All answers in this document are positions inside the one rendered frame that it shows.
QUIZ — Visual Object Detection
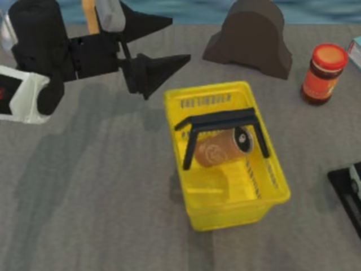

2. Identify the brown cylindrical can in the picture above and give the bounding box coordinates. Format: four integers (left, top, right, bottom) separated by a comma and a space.
195, 126, 254, 167

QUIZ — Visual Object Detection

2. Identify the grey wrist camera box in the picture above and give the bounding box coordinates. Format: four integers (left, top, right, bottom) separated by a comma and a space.
95, 0, 127, 32

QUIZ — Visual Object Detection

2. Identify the dark brown wooden block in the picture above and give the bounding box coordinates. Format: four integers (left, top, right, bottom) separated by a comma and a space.
202, 0, 293, 81

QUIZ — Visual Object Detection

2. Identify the black flat device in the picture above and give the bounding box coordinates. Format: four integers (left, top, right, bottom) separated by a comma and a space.
327, 162, 361, 241

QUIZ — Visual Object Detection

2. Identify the yellow plastic basket black handle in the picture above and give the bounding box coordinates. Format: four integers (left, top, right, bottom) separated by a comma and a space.
163, 81, 291, 233

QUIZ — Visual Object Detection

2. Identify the white boxy object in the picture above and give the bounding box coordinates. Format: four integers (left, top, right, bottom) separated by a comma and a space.
347, 162, 361, 196

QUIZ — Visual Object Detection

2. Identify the blue cloth backdrop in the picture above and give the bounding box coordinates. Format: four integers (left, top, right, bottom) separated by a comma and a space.
55, 0, 361, 27

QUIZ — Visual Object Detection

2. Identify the orange wooden stick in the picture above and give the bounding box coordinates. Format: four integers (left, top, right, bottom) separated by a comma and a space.
81, 0, 99, 34

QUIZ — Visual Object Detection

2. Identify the red lidded sauce jar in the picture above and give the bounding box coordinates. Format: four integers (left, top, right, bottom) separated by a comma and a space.
300, 42, 349, 107

